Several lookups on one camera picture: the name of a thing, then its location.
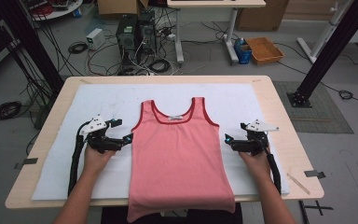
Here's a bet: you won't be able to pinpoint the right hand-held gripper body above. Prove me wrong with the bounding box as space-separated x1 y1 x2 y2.
229 119 280 157

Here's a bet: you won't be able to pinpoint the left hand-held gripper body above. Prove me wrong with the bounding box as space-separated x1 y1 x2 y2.
78 114 127 154

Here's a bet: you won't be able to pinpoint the pink tank top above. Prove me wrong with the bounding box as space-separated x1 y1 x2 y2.
126 96 237 224

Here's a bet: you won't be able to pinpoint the person's right hand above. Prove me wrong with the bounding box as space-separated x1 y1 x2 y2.
238 148 273 182

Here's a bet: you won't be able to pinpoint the person's left hand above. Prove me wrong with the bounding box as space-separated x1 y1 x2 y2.
83 145 117 177

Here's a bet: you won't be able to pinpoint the white foam mat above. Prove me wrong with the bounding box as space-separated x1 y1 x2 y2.
31 82 291 201

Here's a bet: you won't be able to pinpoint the thin wooden stick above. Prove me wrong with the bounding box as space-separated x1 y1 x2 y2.
286 172 311 196

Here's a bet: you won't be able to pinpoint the black tape strip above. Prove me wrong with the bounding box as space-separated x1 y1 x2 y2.
13 157 39 170
303 169 326 180

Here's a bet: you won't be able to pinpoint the grey floor mat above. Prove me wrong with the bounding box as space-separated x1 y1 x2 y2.
273 80 354 135

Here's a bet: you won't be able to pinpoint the blue box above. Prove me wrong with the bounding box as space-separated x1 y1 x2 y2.
233 37 253 65

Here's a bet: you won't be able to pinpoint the person's dark clothing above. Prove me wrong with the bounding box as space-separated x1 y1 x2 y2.
101 203 244 224

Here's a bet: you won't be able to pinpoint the black computer tower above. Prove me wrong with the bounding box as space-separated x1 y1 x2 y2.
116 13 140 67
137 10 158 56

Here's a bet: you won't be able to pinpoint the white power supply box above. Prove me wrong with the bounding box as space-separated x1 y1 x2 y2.
86 27 106 51

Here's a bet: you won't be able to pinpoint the large cardboard box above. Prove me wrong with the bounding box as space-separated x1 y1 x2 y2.
235 0 290 33

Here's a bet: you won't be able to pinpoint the small cardboard box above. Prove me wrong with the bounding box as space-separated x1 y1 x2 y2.
97 0 150 17

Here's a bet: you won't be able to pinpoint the white metal stand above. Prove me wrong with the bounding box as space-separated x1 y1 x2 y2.
296 0 353 64

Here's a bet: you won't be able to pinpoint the round white table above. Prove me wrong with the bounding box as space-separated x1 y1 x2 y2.
21 0 84 21

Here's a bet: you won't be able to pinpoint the white stand legs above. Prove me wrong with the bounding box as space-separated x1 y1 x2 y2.
166 0 267 65

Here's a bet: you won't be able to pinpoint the left gripper black sleeved cable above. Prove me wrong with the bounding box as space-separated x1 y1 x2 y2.
67 120 91 197

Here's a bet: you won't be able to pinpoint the gripper black sleeved cable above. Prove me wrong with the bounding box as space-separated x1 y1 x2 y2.
67 120 91 197
262 146 282 195

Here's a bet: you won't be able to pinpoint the right gripper black sleeved cable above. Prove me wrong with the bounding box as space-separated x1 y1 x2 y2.
262 146 282 195

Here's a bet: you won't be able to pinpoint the coiled black cable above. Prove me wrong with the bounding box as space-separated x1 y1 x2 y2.
337 90 354 101
67 41 89 55
0 100 23 122
148 58 172 75

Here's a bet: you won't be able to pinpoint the black metal post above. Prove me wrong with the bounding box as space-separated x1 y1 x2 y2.
0 0 65 94
286 0 358 109

